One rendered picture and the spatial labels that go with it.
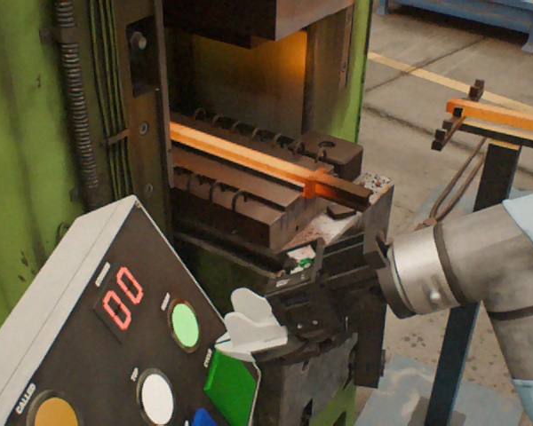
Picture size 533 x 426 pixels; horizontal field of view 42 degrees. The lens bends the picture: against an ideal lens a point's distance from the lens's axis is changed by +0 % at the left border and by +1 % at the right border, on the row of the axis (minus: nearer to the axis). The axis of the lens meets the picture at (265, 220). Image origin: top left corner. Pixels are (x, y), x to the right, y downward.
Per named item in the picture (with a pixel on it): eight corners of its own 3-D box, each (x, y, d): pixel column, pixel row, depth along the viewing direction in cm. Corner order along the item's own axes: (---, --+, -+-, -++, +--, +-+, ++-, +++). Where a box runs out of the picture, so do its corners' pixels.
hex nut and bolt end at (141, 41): (153, 80, 94) (149, 29, 90) (139, 86, 92) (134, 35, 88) (139, 75, 95) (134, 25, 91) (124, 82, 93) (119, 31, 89)
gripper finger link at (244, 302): (201, 294, 73) (276, 269, 69) (228, 333, 75) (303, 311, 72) (194, 314, 70) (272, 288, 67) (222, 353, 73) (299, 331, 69)
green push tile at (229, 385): (257, 381, 80) (224, 337, 76) (245, 434, 74) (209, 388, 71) (243, 385, 80) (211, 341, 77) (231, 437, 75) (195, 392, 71)
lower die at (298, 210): (330, 202, 124) (334, 161, 119) (268, 258, 110) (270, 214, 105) (154, 138, 142) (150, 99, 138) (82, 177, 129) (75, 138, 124)
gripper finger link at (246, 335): (194, 314, 70) (272, 288, 67) (222, 353, 73) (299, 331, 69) (186, 335, 68) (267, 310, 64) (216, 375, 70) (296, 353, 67)
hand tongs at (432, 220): (484, 137, 191) (485, 132, 191) (499, 140, 190) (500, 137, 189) (404, 245, 148) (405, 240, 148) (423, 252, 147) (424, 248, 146)
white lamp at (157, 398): (186, 406, 65) (185, 374, 63) (154, 440, 62) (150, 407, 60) (162, 391, 67) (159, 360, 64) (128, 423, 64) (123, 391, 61)
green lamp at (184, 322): (210, 334, 74) (210, 303, 71) (182, 359, 70) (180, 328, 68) (187, 322, 75) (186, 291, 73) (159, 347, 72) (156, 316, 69)
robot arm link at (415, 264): (460, 269, 67) (467, 327, 60) (415, 282, 68) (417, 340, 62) (431, 209, 63) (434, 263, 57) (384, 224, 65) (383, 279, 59)
